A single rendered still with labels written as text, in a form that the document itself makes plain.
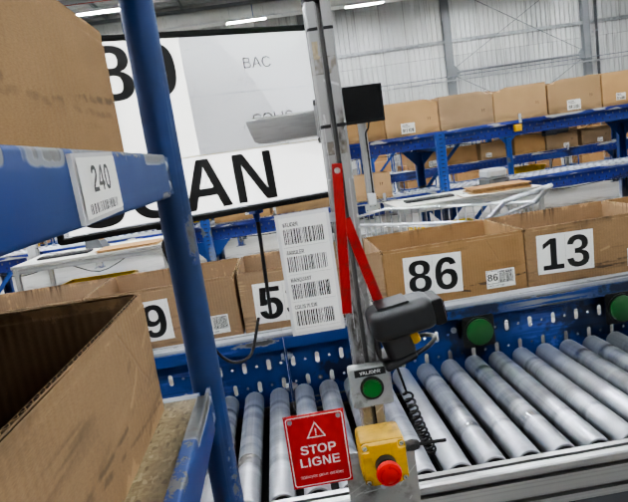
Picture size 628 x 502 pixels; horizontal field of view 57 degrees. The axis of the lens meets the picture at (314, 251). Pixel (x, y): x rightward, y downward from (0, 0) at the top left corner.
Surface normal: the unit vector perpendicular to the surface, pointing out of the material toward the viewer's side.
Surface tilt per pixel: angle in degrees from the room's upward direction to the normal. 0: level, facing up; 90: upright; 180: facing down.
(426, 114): 89
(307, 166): 86
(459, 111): 90
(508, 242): 90
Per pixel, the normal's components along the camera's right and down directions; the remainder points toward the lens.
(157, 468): -0.15, -0.98
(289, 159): 0.39, 0.02
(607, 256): 0.07, 0.17
